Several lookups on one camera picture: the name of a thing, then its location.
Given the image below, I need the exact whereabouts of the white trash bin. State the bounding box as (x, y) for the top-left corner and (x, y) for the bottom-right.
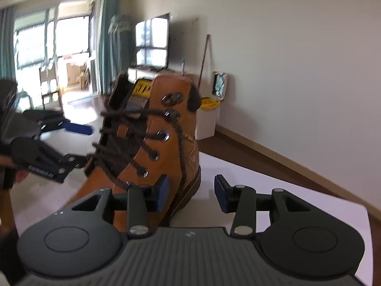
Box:
(195, 71), (229, 140)

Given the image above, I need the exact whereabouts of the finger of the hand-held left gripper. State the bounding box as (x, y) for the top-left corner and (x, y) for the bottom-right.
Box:
(13, 138), (89, 184)
(22, 110), (93, 136)

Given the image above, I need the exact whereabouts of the wooden chair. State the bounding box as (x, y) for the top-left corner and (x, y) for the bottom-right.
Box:
(38, 64), (64, 111)

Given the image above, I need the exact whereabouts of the person's left forearm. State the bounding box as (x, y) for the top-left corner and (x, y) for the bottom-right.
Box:
(0, 183), (18, 239)

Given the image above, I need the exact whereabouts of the flat screen television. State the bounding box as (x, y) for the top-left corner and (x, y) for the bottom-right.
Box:
(135, 12), (171, 70)

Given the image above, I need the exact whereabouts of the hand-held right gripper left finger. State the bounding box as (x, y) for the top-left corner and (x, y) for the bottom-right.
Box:
(70, 174), (171, 239)

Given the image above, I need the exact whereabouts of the dark brown shoelace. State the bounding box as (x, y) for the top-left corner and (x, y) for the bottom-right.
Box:
(86, 107), (191, 191)

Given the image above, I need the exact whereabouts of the plain cardboard box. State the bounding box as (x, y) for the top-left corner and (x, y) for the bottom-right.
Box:
(67, 62), (90, 90)

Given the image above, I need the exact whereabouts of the yellow trash bag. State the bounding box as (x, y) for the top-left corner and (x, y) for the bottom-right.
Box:
(199, 96), (221, 111)

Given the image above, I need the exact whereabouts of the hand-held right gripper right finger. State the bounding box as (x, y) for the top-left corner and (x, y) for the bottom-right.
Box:
(214, 174), (313, 239)

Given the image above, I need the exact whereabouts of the sliding glass door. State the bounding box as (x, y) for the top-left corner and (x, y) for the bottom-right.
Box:
(13, 0), (103, 108)

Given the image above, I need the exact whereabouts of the white wooden tv cabinet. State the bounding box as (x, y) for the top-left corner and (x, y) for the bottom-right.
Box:
(127, 66), (204, 99)

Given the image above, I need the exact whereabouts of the person's left hand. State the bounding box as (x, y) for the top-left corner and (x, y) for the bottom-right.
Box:
(13, 168), (29, 184)

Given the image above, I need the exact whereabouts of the wooden broom stick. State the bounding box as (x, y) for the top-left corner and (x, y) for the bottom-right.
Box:
(196, 34), (211, 87)

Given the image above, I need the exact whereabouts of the tan leather boot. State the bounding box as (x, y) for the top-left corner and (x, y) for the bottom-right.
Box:
(73, 74), (202, 234)

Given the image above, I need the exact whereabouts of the covered standing air conditioner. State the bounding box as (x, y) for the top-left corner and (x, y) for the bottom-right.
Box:
(107, 14), (134, 96)

